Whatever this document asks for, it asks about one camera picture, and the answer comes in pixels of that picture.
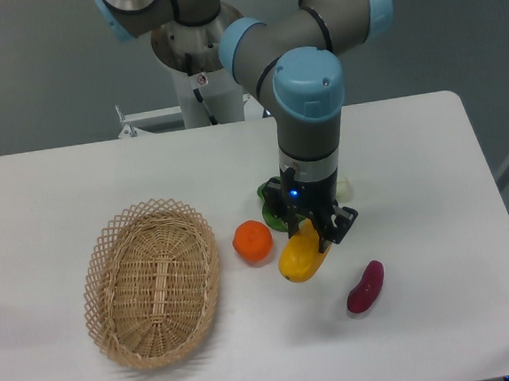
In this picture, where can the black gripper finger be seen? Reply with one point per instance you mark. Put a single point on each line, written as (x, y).
(293, 219)
(321, 225)

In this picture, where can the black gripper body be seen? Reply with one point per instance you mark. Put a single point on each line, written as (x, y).
(312, 199)

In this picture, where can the yellow mango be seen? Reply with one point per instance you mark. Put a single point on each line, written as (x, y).
(301, 257)

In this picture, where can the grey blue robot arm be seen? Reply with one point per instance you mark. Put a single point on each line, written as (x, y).
(292, 69)

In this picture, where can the green pepper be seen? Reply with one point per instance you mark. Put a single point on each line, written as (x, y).
(270, 219)

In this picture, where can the orange fruit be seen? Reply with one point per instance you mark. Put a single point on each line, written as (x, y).
(252, 241)

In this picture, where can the white garlic bulb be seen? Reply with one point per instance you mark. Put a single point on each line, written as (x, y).
(344, 190)

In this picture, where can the purple sweet potato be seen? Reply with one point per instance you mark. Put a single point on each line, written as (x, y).
(362, 297)

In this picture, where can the woven wicker basket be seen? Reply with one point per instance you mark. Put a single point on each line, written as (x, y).
(152, 285)

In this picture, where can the white metal base frame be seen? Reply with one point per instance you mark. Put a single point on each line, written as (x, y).
(171, 119)

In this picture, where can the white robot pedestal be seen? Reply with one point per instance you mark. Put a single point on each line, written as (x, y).
(207, 93)

